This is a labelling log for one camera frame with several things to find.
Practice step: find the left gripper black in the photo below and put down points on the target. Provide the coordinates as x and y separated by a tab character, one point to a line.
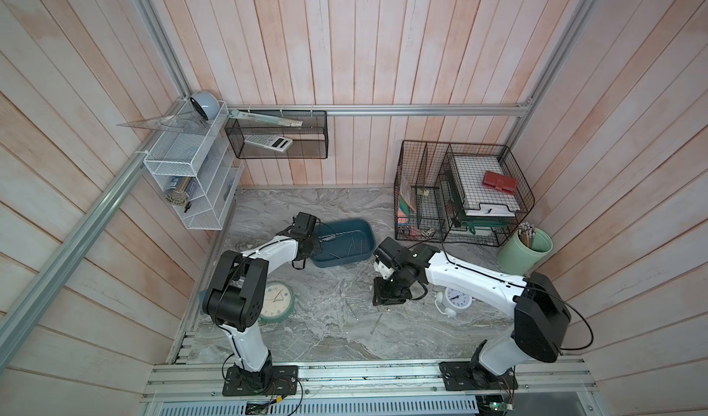
317	248

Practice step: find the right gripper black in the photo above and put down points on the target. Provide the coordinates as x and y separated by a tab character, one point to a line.
382	297

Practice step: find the teal plastic storage box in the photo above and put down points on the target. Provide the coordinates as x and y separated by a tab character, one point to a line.
343	242

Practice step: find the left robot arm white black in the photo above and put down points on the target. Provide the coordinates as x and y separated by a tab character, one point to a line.
236	295

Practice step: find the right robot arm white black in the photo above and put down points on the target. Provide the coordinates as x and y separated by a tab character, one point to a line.
540	316

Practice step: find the white alarm clock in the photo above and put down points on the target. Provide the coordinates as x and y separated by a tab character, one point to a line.
451	302

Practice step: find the white calculator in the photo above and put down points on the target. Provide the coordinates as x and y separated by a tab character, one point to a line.
274	143

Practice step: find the white paper stack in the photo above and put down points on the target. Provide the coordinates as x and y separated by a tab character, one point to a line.
480	201

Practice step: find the mint green pen cup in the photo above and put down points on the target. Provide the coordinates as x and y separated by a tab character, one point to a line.
522	251

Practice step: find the red wallet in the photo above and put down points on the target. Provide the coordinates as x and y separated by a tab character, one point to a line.
499	182

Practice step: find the clear triangle ruler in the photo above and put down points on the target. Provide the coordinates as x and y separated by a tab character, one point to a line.
186	123

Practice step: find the blue grey round speaker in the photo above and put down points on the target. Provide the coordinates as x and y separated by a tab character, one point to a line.
206	105

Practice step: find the green round wall clock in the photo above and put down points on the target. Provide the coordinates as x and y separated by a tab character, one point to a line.
279	302

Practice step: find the black wire desk organizer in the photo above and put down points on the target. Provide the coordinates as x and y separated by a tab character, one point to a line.
459	193

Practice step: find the black wire wall basket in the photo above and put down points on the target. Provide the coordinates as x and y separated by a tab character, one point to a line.
307	128

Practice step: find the white wire wall shelf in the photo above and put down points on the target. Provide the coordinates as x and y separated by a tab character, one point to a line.
197	173

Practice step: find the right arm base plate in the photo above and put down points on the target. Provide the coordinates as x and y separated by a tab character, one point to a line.
463	376

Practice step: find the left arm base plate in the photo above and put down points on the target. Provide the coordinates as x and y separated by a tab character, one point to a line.
279	381

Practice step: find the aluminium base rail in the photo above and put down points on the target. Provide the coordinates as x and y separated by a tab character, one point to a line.
204	382

